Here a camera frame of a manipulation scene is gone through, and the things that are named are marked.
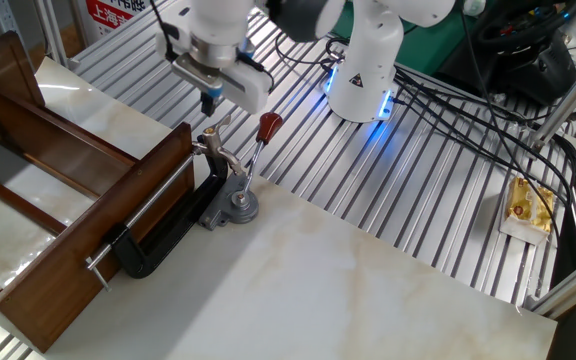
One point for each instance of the aluminium frame post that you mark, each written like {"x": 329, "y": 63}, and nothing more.
{"x": 50, "y": 30}
{"x": 563, "y": 105}

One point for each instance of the black C-clamp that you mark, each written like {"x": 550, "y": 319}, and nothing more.
{"x": 168, "y": 235}

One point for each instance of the silver wrist camera blue cap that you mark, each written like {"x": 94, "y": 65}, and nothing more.
{"x": 195, "y": 75}

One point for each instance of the red white sign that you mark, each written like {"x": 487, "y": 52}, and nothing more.
{"x": 113, "y": 15}

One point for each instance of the brown wooden drawer box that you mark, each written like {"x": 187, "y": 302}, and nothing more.
{"x": 68, "y": 280}

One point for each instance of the silver tap spout brass cap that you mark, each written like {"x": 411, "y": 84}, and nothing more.
{"x": 215, "y": 146}

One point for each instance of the grey tap valve red knob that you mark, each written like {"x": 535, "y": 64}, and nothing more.
{"x": 242, "y": 210}

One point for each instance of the green board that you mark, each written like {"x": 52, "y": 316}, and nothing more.
{"x": 433, "y": 45}

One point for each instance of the white marble tile slab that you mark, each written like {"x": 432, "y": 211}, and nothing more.
{"x": 318, "y": 280}

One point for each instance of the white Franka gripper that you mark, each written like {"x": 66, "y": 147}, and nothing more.
{"x": 248, "y": 87}

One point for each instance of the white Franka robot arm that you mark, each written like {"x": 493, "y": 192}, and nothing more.
{"x": 368, "y": 50}

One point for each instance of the yellow snack packet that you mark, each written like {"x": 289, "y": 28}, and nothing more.
{"x": 528, "y": 205}

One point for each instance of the aluminium frame beam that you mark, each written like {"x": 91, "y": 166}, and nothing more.
{"x": 573, "y": 287}

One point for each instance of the white power strip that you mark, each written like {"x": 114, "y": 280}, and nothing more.
{"x": 5, "y": 15}

